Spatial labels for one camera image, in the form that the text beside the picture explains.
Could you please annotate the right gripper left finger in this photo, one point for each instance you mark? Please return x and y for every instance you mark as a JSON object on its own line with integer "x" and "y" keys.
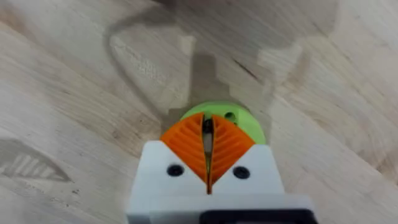
{"x": 174, "y": 161}

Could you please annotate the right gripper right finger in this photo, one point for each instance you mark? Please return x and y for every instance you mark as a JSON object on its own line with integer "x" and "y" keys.
{"x": 242, "y": 161}

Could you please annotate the green disc with holes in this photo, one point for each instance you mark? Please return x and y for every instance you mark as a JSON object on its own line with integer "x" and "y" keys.
{"x": 242, "y": 119}

